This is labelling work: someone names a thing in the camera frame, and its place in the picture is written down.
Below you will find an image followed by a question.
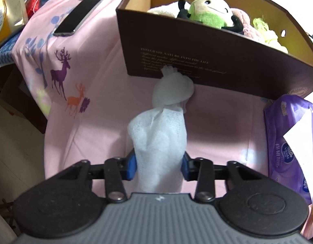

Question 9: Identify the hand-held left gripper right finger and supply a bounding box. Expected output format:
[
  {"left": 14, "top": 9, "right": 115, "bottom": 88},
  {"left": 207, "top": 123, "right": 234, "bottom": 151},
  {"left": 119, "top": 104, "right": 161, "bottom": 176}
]
[{"left": 181, "top": 151, "right": 269, "bottom": 203}]

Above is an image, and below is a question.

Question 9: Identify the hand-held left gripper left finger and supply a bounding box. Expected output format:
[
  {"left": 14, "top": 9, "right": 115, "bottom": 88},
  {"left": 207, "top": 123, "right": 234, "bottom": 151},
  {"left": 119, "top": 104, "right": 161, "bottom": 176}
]
[{"left": 55, "top": 149, "right": 137, "bottom": 203}]

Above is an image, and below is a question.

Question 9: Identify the white cloth doll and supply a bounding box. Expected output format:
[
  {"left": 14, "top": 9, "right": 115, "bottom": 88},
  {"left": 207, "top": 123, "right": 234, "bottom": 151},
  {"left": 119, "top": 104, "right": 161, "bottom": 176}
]
[{"left": 127, "top": 65, "right": 195, "bottom": 193}]

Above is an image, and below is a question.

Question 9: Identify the brown cardboard box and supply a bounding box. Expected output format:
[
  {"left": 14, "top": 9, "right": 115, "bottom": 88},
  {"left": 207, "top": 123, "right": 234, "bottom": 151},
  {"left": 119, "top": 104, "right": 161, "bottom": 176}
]
[{"left": 116, "top": 0, "right": 313, "bottom": 101}]

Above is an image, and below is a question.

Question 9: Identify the mauve plush bear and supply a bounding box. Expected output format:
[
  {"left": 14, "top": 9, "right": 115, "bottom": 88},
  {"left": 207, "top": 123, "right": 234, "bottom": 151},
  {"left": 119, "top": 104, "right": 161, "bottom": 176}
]
[{"left": 231, "top": 8, "right": 264, "bottom": 41}]

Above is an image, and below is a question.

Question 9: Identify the green smiling plush toy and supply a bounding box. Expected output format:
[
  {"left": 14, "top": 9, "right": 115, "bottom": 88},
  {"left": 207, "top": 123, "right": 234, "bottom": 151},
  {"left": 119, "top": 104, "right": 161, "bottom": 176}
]
[{"left": 177, "top": 0, "right": 245, "bottom": 33}]

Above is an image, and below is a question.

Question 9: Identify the yellow-green fluffy toy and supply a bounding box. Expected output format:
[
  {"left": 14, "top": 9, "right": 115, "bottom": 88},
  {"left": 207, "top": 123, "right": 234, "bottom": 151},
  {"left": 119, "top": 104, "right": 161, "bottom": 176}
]
[{"left": 253, "top": 18, "right": 289, "bottom": 54}]

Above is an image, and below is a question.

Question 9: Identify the pale yellow towel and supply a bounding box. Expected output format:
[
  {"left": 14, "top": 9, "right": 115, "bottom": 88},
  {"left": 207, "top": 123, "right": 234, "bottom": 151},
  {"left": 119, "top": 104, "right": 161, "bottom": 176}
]
[{"left": 147, "top": 1, "right": 180, "bottom": 19}]

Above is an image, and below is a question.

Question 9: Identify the pink printed bedsheet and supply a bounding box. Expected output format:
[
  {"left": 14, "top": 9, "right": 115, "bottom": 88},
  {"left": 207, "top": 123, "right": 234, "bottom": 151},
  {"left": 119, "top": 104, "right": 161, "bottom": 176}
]
[{"left": 13, "top": 0, "right": 313, "bottom": 235}]

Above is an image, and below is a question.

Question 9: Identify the purple tissue pack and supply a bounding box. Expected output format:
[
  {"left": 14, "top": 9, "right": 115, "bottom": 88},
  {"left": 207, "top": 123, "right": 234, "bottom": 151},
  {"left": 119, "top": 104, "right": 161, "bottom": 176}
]
[{"left": 263, "top": 95, "right": 313, "bottom": 206}]

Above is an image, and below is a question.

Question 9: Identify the black smartphone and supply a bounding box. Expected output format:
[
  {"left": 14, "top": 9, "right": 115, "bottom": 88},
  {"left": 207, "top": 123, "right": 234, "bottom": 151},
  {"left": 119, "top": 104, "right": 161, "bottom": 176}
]
[{"left": 53, "top": 0, "right": 105, "bottom": 37}]

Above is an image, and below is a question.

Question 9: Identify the blue patterned box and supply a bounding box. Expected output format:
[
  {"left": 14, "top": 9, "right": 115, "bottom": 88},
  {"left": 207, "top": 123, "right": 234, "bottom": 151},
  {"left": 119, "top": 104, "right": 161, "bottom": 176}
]
[{"left": 0, "top": 34, "right": 21, "bottom": 68}]

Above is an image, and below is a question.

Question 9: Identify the red packet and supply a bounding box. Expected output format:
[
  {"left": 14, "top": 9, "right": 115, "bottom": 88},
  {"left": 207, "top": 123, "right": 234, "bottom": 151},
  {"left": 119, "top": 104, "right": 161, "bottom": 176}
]
[{"left": 27, "top": 0, "right": 42, "bottom": 19}]

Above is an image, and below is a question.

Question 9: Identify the yellow tissue bag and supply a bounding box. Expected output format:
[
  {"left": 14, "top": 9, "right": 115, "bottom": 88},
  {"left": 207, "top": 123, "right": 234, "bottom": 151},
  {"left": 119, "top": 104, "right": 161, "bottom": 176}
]
[{"left": 0, "top": 0, "right": 29, "bottom": 52}]

